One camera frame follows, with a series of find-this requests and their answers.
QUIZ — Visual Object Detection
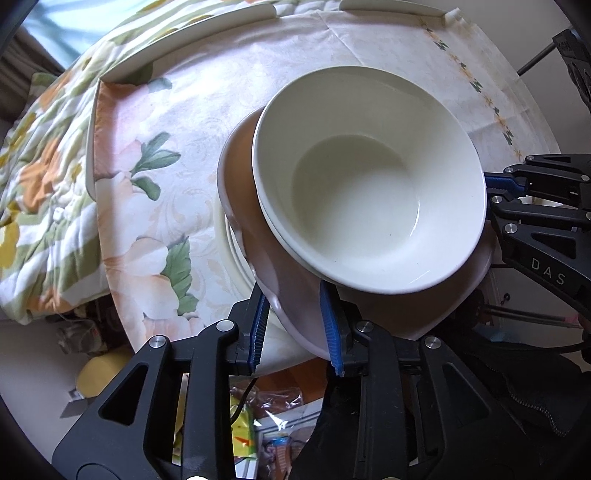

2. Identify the cream printed bowl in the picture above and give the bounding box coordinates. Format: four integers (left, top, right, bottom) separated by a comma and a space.
252, 66, 486, 295

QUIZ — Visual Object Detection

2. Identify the yellow cushion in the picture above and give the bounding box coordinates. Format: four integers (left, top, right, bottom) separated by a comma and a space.
76, 346, 137, 402

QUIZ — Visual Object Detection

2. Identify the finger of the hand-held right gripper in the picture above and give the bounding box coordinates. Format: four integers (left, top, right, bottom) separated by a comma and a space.
488, 196, 591, 319
482, 154, 591, 208

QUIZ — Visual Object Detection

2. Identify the brown curtain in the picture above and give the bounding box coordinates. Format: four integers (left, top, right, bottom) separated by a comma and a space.
7, 23, 65, 93

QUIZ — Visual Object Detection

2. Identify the cream floral tablecloth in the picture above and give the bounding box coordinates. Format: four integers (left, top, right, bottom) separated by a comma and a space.
92, 0, 561, 361

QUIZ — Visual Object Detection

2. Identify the clear plastic bag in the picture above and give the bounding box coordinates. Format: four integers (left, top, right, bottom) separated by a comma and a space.
231, 385, 324, 446

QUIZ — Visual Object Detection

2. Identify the yellow snack packet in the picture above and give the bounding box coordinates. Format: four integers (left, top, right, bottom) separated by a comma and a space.
228, 406, 259, 467

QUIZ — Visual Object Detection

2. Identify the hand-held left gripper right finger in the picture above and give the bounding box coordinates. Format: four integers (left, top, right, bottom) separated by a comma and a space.
320, 279, 548, 480

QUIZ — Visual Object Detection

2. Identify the floral quilted blanket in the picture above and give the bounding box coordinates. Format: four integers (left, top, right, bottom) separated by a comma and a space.
0, 0, 278, 324

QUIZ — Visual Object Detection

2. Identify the large cream plate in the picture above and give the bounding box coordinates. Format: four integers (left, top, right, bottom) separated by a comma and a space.
223, 203, 331, 376

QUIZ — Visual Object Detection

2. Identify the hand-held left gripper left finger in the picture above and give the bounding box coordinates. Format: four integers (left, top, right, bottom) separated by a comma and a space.
51, 282, 271, 480

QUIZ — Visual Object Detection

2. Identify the sheer white curtain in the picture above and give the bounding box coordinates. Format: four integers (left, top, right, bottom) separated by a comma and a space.
28, 0, 158, 51

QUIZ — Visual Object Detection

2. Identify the large white plate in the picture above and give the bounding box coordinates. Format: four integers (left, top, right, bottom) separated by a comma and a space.
228, 217, 259, 291

